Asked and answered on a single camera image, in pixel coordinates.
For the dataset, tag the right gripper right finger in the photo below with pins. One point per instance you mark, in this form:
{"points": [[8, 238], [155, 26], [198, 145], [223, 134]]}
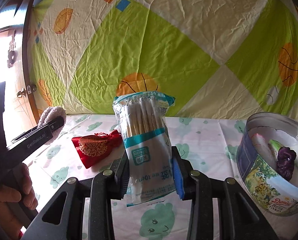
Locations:
{"points": [[217, 204]]}

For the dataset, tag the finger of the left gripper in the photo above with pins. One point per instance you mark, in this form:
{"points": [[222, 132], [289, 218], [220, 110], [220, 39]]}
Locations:
{"points": [[54, 126]]}

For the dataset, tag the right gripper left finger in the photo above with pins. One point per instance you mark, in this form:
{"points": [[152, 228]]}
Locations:
{"points": [[62, 216]]}

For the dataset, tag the red embroidered drawstring pouch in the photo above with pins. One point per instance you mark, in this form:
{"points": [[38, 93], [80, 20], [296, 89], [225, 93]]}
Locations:
{"points": [[94, 148]]}

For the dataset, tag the white pink-edged cloth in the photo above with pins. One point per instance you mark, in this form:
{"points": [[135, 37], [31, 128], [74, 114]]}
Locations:
{"points": [[263, 149]]}

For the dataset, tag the purple scrunchie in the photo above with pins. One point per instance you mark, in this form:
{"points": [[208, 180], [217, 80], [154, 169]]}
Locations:
{"points": [[285, 162]]}

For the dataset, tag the green tissue pack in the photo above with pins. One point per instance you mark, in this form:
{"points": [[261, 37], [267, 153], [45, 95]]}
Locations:
{"points": [[274, 146]]}

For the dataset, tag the cotton swab packet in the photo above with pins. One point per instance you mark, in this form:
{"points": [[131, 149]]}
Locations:
{"points": [[141, 118]]}

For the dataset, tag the person's left hand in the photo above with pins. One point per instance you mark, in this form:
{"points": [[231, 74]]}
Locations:
{"points": [[8, 221]]}

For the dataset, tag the round cookie tin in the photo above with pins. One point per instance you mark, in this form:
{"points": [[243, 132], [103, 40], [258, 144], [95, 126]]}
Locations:
{"points": [[269, 190]]}

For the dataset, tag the wooden door with latch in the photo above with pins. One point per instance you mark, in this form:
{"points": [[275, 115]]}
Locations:
{"points": [[14, 70]]}

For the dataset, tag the sports print hanging sheet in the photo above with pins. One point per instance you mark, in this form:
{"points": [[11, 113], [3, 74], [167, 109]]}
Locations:
{"points": [[219, 59]]}

